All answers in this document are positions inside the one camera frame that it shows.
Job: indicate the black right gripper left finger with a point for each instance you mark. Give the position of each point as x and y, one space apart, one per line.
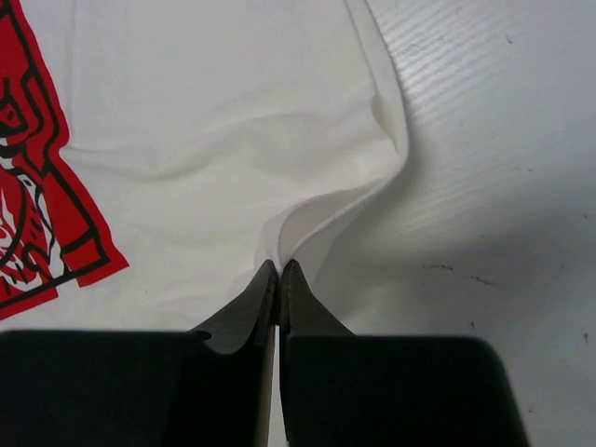
209 386

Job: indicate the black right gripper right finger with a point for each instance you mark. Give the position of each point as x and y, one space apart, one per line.
342 389

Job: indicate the white t-shirt red print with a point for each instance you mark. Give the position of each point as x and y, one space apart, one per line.
155 153

